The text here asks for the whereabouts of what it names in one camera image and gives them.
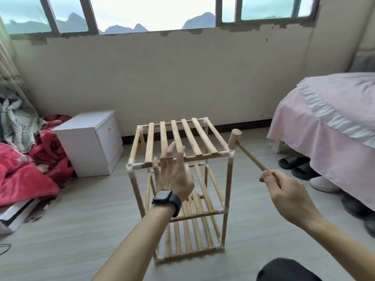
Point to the person's right hand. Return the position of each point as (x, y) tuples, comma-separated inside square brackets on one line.
[(290, 199)]

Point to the person's left hand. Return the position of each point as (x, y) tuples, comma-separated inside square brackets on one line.
[(173, 172)]

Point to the single white connector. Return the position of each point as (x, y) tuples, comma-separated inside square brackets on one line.
[(230, 155), (220, 247), (139, 128), (224, 210), (205, 120), (130, 166)]

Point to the person's right forearm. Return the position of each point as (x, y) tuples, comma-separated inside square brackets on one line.
[(345, 248)]

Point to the person's left forearm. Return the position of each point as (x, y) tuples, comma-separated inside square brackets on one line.
[(135, 248)]

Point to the black smartwatch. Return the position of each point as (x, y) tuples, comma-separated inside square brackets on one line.
[(167, 202)]

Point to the black slipper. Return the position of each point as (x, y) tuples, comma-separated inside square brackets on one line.
[(293, 162), (304, 172)]

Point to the white shoe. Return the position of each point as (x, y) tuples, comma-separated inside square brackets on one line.
[(324, 184)]

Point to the white bed leg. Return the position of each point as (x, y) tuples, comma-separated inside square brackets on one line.
[(278, 147)]

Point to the dark shoe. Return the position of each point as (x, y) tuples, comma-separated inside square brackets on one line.
[(356, 206), (370, 225)]

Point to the wooden mallet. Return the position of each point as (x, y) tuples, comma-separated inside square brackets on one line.
[(234, 139)]

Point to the pink ruffled bed skirt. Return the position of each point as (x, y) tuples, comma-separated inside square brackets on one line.
[(328, 131)]

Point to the white box cabinet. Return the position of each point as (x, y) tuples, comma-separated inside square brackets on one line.
[(85, 143)]

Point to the red fleece blanket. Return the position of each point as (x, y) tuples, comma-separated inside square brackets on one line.
[(26, 172)]

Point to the grey pleated curtain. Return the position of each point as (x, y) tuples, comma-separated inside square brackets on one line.
[(363, 58)]

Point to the pale green cloth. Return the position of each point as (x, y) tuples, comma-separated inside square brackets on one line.
[(17, 123)]

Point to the window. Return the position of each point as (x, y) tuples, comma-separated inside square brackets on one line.
[(146, 11)]

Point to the flat white box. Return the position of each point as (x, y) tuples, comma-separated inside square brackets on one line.
[(14, 216)]

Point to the green striped curtain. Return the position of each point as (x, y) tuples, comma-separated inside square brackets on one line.
[(9, 67)]

